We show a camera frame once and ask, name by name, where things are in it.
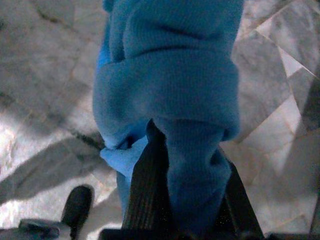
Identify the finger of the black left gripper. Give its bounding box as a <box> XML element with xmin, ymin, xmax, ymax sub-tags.
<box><xmin>61</xmin><ymin>184</ymin><xmax>95</xmax><ymax>240</ymax></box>

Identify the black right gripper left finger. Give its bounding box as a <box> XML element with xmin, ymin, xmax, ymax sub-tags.
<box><xmin>121</xmin><ymin>118</ymin><xmax>176</xmax><ymax>230</ymax></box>

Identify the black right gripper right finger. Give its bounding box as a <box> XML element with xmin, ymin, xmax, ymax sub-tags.
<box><xmin>212</xmin><ymin>146</ymin><xmax>264</xmax><ymax>239</ymax></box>

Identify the blue t-shirt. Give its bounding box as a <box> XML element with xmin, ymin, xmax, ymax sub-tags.
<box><xmin>92</xmin><ymin>0</ymin><xmax>245</xmax><ymax>236</ymax></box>

